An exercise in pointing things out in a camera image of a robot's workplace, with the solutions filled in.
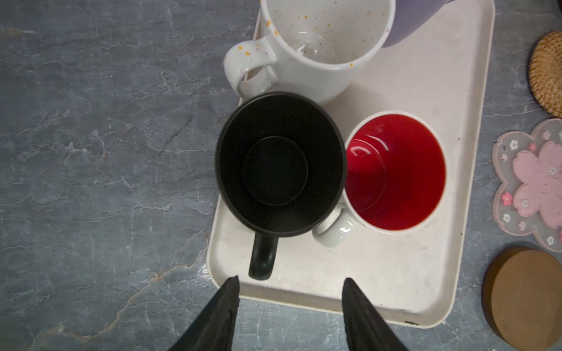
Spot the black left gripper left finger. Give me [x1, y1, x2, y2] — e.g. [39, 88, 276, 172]
[169, 276, 240, 350]

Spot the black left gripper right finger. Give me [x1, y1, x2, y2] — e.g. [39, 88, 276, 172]
[342, 278, 408, 351]

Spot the beige plastic tray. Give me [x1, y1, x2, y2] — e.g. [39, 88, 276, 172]
[207, 1, 496, 328]

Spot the light brown cork coaster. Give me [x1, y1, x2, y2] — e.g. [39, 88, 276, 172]
[482, 246, 561, 350]

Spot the black mug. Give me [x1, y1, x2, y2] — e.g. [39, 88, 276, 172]
[215, 92, 347, 280]

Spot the pink flower shaped coaster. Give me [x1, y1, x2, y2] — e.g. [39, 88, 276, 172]
[493, 118, 561, 253]

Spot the rattan woven round coaster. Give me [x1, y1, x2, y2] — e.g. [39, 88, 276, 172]
[528, 31, 561, 118]

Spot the white mug red inside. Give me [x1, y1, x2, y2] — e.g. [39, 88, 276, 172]
[313, 111, 446, 248]

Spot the white speckled mug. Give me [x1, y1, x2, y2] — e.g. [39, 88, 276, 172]
[223, 0, 396, 105]

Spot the white grey mug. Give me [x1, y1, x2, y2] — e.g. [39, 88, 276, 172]
[383, 0, 452, 48]

